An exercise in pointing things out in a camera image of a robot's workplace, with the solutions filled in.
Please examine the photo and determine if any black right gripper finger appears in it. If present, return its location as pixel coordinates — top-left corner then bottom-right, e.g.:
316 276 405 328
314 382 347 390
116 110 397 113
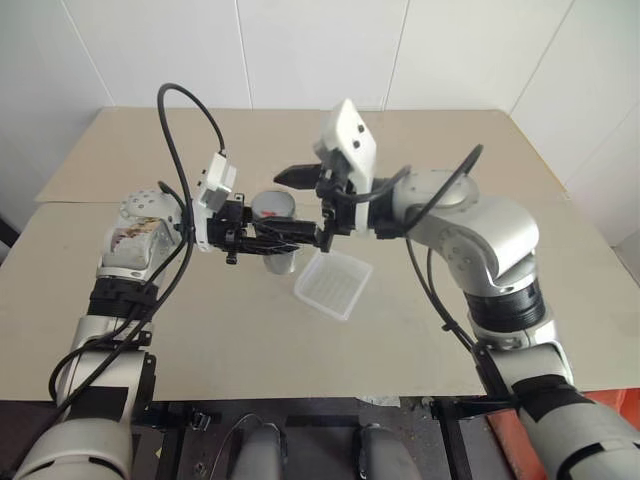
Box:
255 220 322 248
273 163 322 191

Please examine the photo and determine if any clear plastic box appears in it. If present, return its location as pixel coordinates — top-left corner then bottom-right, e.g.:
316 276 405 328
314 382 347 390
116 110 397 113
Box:
293 251 376 323

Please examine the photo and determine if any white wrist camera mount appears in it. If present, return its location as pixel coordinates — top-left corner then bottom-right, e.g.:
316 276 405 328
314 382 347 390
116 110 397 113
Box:
313 98 378 235
192 151 239 252

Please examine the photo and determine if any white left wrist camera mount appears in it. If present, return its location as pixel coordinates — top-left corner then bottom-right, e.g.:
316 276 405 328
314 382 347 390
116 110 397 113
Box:
192 151 239 252

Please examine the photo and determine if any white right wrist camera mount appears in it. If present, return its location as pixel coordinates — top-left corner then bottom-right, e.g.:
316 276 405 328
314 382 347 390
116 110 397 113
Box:
313 98 378 235

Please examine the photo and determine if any black metal frame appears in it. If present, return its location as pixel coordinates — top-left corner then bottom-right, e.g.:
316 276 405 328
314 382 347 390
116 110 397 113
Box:
130 396 522 480

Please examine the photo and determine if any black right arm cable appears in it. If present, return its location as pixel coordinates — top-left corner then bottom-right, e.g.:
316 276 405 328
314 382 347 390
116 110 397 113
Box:
369 143 519 407

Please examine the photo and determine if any dark object at wall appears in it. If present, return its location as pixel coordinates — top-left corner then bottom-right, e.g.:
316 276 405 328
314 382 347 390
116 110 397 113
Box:
0 208 22 249

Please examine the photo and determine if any gray rounded shape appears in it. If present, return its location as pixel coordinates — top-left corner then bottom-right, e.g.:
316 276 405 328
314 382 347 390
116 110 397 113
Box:
233 422 287 480
351 423 402 480

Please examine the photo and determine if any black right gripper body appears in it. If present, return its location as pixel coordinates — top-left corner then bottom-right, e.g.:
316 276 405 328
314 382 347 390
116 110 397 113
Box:
314 151 359 254

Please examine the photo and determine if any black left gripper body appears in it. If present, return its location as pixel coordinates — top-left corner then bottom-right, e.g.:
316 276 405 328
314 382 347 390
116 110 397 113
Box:
206 192 257 265

